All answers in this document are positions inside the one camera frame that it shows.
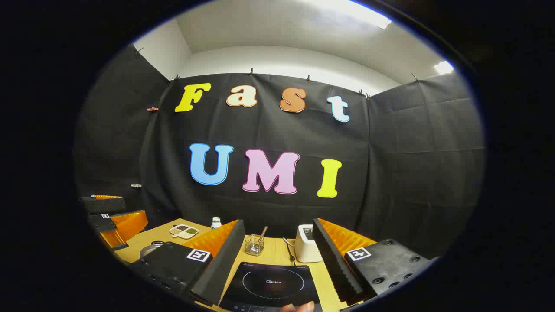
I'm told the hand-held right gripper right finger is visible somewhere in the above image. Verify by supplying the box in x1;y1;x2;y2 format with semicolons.
312;218;438;306

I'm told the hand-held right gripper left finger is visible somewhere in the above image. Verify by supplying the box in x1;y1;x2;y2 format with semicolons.
130;219;245;306

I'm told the stainless steel pot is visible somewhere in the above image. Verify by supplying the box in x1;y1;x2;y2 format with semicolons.
139;241;166;259

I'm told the black induction cooktop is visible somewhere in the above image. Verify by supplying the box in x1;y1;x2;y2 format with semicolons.
219;262;323;312

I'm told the white toaster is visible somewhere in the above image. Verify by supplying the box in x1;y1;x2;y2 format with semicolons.
295;224;323;263

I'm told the white divided bean dish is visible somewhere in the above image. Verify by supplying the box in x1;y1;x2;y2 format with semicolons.
169;224;199;240

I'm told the black backdrop cloth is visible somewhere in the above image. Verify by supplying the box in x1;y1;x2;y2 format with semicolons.
74;43;486;260

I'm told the long ceiling light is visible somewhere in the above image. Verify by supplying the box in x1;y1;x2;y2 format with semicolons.
304;0;393;30

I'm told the black toaster cable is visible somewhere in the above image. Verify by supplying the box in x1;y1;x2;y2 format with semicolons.
283;237;298;266

